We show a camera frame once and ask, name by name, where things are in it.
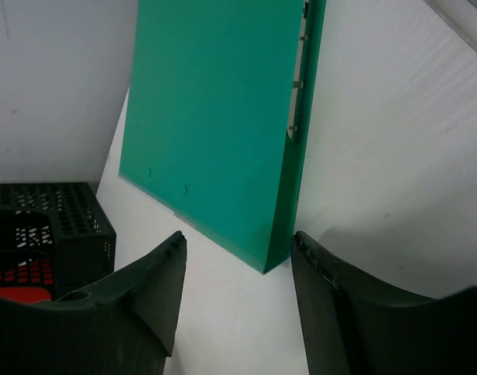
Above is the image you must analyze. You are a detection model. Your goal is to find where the red notebook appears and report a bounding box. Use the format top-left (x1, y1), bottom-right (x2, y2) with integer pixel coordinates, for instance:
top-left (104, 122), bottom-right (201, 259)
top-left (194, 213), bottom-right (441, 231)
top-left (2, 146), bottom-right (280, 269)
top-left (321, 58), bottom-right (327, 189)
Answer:
top-left (0, 259), bottom-right (55, 304)

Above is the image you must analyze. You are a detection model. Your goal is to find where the black mesh file rack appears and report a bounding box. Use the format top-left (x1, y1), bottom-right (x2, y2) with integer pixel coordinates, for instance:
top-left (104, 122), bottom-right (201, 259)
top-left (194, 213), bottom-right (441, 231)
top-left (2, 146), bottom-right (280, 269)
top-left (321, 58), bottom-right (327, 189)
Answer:
top-left (0, 183), bottom-right (116, 300)

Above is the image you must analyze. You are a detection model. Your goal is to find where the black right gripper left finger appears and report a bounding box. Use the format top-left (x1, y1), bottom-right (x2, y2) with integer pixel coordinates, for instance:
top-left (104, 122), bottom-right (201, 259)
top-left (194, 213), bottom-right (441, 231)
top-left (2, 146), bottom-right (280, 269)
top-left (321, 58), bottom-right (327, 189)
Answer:
top-left (0, 231), bottom-right (187, 374)

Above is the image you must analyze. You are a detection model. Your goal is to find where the green notebook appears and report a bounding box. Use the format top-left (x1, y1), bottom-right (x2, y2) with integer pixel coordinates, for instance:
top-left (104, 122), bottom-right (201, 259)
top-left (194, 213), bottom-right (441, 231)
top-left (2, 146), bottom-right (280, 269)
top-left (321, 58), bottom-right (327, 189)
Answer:
top-left (119, 1), bottom-right (326, 273)

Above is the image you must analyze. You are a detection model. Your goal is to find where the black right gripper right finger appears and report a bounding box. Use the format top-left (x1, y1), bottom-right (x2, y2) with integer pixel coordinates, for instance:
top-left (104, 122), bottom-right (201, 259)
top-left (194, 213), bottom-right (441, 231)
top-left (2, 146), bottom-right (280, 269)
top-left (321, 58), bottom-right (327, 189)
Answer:
top-left (291, 231), bottom-right (477, 374)

